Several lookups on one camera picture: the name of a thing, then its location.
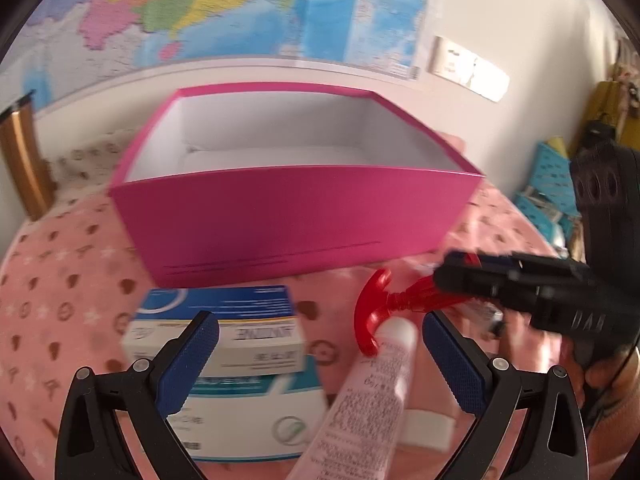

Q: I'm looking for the red suction hook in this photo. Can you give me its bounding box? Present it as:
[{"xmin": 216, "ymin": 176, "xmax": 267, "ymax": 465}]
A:
[{"xmin": 354, "ymin": 269, "xmax": 472, "ymax": 356}]

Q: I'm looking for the pink patterned tablecloth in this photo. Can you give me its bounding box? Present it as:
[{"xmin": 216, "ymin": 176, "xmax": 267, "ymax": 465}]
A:
[{"xmin": 1, "ymin": 129, "xmax": 560, "ymax": 479}]

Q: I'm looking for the pink white-capped cream tube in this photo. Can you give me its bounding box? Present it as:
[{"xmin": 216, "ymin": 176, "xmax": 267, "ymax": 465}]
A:
[{"xmin": 288, "ymin": 318, "xmax": 418, "ymax": 480}]

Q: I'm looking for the yellow coat on rack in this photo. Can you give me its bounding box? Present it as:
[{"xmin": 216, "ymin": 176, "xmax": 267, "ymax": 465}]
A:
[{"xmin": 579, "ymin": 38, "xmax": 640, "ymax": 151}]

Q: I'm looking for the teal white medicine box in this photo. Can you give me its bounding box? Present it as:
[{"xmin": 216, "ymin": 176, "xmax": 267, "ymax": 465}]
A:
[{"xmin": 168, "ymin": 356, "xmax": 328, "ymax": 463}]

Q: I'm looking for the pink cardboard storage box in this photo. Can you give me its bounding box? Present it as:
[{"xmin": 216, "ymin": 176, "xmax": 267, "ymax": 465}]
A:
[{"xmin": 110, "ymin": 81, "xmax": 483, "ymax": 287}]

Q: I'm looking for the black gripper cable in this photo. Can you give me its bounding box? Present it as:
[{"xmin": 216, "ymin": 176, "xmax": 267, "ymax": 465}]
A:
[{"xmin": 584, "ymin": 343, "xmax": 640, "ymax": 441}]

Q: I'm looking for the blue plastic basket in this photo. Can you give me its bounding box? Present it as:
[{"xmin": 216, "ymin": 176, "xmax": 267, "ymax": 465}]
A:
[{"xmin": 514, "ymin": 142, "xmax": 579, "ymax": 243}]

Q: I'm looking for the person's right hand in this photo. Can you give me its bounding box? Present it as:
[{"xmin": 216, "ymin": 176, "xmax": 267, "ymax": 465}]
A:
[{"xmin": 560, "ymin": 338, "xmax": 639, "ymax": 468}]

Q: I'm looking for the copper travel mug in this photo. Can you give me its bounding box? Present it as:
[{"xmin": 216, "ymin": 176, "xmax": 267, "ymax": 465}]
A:
[{"xmin": 1, "ymin": 91, "xmax": 56, "ymax": 221}]

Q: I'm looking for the blue white capsule box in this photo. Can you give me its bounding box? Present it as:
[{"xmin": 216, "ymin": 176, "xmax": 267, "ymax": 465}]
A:
[{"xmin": 120, "ymin": 285, "xmax": 306, "ymax": 377}]

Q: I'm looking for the colourful wall map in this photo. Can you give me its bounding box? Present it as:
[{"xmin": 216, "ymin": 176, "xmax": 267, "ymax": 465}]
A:
[{"xmin": 1, "ymin": 0, "xmax": 427, "ymax": 108}]

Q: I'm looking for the white wall socket panel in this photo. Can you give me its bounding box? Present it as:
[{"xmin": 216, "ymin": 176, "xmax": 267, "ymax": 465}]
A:
[{"xmin": 428, "ymin": 37, "xmax": 510, "ymax": 103}]

